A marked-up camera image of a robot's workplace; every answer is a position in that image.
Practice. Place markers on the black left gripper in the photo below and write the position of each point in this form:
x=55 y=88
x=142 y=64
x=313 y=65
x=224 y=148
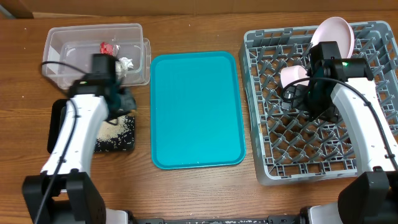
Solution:
x=132 y=102

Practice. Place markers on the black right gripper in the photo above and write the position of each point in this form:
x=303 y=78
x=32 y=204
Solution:
x=298 y=102

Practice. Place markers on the pink bowl with rice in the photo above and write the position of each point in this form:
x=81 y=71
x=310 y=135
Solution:
x=291 y=74

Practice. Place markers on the white tissue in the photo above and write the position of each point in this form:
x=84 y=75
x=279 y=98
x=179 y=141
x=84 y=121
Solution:
x=123 y=65

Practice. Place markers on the red snack wrapper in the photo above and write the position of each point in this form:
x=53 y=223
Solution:
x=109 y=49

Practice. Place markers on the white round plate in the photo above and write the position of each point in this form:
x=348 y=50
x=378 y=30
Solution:
x=338 y=30

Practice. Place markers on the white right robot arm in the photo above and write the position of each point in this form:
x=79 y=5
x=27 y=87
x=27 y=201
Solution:
x=346 y=86

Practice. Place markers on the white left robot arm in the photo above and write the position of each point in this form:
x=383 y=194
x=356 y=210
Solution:
x=63 y=192

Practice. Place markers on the black waste tray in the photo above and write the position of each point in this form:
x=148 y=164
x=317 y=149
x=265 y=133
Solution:
x=57 y=118

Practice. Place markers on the grey dishwasher rack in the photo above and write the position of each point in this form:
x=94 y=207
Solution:
x=287 y=147

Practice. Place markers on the spilled rice pile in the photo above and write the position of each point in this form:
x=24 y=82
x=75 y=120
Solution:
x=117 y=136

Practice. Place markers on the clear plastic bin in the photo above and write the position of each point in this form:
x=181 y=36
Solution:
x=69 y=51

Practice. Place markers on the teal plastic tray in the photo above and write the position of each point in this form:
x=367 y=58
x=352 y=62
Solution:
x=196 y=118

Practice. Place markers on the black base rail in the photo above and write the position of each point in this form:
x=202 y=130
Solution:
x=272 y=219

